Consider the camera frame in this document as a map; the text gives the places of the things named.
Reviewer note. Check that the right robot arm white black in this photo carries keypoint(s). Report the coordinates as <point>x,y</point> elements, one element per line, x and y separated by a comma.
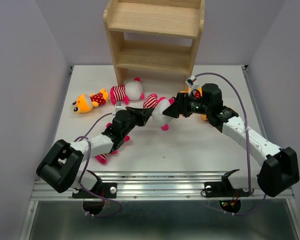
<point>279,168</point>

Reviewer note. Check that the orange plush far right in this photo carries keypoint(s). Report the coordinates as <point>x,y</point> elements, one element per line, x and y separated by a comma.
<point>204,118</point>

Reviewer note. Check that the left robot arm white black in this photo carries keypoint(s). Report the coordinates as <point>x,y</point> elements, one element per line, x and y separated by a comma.
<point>60,168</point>

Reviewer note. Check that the aluminium mounting rail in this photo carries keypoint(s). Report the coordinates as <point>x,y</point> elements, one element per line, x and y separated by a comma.
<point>141,186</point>

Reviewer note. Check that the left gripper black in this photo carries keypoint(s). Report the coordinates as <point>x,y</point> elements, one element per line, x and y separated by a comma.
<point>142,114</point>

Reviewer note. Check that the orange plush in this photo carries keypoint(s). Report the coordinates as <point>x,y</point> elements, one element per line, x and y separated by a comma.
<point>85,103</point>
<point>204,118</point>

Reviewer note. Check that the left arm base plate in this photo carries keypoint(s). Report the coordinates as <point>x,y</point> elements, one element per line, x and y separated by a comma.
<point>106,190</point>

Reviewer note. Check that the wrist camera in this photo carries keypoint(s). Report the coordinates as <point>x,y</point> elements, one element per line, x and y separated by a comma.
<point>192,84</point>
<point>119,106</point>

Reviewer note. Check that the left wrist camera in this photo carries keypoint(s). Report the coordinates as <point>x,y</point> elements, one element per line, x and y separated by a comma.
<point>119,106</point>

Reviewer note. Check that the white pink plush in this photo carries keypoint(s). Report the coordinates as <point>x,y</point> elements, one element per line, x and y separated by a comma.
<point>131,91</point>
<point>103,158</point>
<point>159,105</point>

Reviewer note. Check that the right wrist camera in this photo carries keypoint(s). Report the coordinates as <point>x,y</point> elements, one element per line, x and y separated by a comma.
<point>192,84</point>

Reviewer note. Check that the wooden shelf unit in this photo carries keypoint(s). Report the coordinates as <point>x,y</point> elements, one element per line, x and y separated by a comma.
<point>154,35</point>

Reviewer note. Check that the orange plush at left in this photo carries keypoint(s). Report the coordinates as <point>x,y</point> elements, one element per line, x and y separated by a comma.
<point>85,103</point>

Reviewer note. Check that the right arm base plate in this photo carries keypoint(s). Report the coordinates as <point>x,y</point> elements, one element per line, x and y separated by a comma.
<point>220,190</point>

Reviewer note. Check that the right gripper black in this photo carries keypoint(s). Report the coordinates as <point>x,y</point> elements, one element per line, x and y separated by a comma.
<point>180,106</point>

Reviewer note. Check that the orange plush facing up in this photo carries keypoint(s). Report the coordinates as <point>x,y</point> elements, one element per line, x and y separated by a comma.
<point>197,93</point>

